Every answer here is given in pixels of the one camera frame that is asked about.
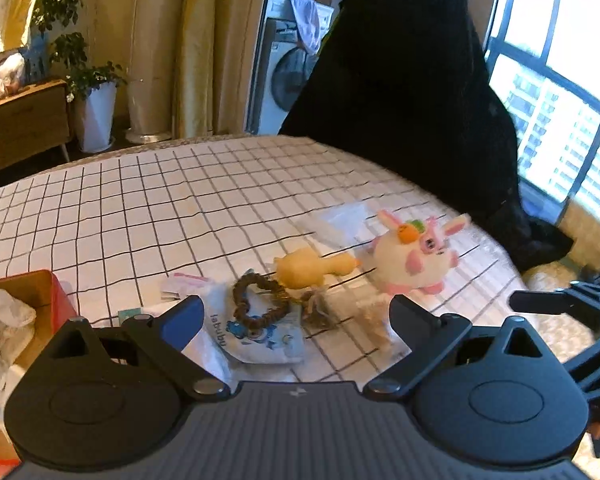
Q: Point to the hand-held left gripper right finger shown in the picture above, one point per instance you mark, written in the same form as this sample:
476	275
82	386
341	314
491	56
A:
409	317

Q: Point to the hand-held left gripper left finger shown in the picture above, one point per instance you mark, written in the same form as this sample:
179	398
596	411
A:
185	322

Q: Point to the red box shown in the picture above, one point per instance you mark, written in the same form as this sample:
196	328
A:
55	300

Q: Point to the pink white card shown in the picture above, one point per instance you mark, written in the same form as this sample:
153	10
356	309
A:
177	287

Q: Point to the white pink plush bunny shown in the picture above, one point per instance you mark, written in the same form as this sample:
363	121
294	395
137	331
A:
405	260

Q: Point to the small teal white card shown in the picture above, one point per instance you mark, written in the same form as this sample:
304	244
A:
127	314

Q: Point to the white packet blue print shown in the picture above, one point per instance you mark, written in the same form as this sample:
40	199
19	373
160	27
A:
260	349

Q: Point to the clear pouch dark contents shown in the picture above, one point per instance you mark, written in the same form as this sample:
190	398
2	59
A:
322	315

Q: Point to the flat clear plastic bag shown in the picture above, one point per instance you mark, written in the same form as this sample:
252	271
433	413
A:
345	225

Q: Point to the yellow rubber toy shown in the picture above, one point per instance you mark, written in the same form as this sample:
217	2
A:
300	270

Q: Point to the white black checkered cloth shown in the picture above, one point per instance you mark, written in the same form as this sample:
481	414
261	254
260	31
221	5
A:
180	200

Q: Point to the white plastic bag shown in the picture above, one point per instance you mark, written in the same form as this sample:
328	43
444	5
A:
5	330

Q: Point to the large window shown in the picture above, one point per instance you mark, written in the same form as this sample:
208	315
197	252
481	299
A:
555	85

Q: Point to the green plant white pot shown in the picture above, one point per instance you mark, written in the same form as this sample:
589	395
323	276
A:
96	120

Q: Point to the wooden sideboard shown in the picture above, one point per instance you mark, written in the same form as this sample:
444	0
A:
25	125

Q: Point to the white washing machine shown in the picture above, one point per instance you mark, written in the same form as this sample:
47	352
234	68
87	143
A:
280	80

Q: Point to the beige covered standing cylinder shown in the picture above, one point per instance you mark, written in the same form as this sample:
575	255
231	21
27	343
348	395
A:
152	60

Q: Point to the beige curtains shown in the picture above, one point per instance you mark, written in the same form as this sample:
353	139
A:
220	50

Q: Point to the blue container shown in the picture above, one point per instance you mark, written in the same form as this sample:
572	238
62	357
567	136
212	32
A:
37	66

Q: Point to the clear bag on sideboard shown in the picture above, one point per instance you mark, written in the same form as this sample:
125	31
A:
9	75

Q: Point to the white hanging garment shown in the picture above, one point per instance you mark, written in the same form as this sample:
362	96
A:
305	25

